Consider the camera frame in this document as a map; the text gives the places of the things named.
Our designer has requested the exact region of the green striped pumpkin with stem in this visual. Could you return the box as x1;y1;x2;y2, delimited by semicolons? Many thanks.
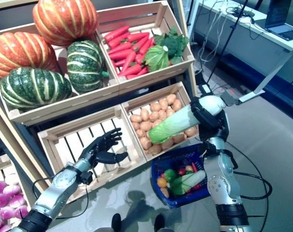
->
66;40;110;95

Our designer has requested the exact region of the wooden potato crate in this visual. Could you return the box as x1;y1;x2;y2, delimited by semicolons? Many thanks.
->
121;81;200;162

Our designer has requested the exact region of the black floor cable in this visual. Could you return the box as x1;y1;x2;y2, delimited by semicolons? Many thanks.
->
225;141;270;232

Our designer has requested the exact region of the blue plastic shopping basket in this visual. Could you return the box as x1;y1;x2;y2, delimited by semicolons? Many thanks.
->
150;144;211;209

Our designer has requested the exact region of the large orange striped pumpkin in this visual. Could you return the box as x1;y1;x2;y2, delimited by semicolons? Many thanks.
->
32;0;99;47

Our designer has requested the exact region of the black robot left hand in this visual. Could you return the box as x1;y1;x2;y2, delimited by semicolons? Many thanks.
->
78;128;129;167

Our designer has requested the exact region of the wooden carrot crate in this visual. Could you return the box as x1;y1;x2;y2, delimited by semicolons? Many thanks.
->
95;0;196;84

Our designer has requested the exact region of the red orange carrot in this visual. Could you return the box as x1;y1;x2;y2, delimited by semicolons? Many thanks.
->
122;50;137;73
118;63;143;77
127;32;150;43
103;25;131;43
108;41;133;55

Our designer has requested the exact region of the black tripod pole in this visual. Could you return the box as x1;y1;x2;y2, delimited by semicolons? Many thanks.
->
205;0;249;83

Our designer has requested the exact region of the dark green broccoli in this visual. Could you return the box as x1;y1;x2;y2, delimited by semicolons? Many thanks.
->
153;26;190;65

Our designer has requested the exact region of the white hanging cable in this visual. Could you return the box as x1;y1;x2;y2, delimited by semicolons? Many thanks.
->
199;0;224;63

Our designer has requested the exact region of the wooden onion crate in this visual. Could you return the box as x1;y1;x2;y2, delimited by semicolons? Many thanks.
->
0;154;33;232

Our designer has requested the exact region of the green leafy lettuce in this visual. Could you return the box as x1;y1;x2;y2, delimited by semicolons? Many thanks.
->
143;44;171;73

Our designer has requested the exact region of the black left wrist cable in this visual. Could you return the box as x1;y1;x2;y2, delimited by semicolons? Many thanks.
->
32;177;90;219

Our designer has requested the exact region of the wooden pumpkin crate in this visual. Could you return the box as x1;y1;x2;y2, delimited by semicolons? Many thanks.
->
0;23;120;126

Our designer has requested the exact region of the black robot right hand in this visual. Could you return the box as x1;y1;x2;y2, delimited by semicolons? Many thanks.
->
190;98;230;141

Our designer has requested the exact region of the grey box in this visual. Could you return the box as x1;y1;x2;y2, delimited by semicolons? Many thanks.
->
220;89;240;106

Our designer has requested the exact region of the dark laptop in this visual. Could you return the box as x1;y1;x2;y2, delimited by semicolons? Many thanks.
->
264;0;293;41

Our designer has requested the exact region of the green white napa cabbage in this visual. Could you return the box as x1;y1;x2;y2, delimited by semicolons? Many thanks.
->
169;170;206;196
148;95;226;145

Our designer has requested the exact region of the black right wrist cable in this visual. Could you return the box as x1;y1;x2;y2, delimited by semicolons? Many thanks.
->
234;171;273;200

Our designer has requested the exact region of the white desk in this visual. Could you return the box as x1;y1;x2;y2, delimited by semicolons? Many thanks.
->
193;0;293;103

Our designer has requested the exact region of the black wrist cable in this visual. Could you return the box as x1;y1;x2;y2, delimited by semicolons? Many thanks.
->
32;177;90;219
234;171;273;200

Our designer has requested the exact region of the wooden slatted crate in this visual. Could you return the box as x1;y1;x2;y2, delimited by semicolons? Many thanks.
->
37;105;147;203

